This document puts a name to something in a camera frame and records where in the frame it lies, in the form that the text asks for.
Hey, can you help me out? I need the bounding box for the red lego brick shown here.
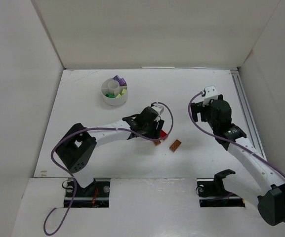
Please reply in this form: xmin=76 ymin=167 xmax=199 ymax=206
xmin=160 ymin=130 xmax=168 ymax=141

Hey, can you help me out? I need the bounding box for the brown lego plate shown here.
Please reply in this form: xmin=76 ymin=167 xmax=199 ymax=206
xmin=153 ymin=140 xmax=161 ymax=146
xmin=169 ymin=139 xmax=181 ymax=152

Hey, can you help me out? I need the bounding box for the purple butterfly curved lego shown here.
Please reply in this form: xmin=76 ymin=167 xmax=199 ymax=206
xmin=119 ymin=78 xmax=126 ymax=86

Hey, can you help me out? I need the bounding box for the lavender 2x2 lego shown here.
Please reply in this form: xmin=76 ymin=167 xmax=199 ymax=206
xmin=113 ymin=75 xmax=121 ymax=81

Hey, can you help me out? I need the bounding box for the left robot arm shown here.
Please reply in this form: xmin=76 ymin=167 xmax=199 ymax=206
xmin=54 ymin=104 xmax=164 ymax=189

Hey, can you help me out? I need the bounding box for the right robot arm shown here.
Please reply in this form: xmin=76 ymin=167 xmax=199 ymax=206
xmin=188 ymin=91 xmax=285 ymax=226

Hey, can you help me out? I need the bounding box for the white round divided container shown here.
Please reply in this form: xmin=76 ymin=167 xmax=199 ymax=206
xmin=101 ymin=78 xmax=128 ymax=106

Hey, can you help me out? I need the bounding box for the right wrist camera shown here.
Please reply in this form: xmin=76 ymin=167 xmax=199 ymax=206
xmin=203 ymin=85 xmax=219 ymax=107

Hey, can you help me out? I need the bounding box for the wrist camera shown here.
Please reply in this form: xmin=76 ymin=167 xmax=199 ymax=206
xmin=151 ymin=103 xmax=164 ymax=116
xmin=203 ymin=85 xmax=219 ymax=107

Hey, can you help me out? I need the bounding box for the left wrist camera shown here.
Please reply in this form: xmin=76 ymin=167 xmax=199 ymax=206
xmin=151 ymin=103 xmax=164 ymax=116

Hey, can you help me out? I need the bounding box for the aluminium rail right side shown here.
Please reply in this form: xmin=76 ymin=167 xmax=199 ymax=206
xmin=230 ymin=70 xmax=265 ymax=157

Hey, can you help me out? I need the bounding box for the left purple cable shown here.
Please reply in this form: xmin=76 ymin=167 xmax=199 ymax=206
xmin=43 ymin=101 xmax=174 ymax=235

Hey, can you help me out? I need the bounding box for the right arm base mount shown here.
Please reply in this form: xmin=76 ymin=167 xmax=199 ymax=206
xmin=195 ymin=169 xmax=245 ymax=208

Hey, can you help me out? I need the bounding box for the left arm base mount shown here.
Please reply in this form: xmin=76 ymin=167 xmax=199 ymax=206
xmin=62 ymin=179 xmax=111 ymax=208

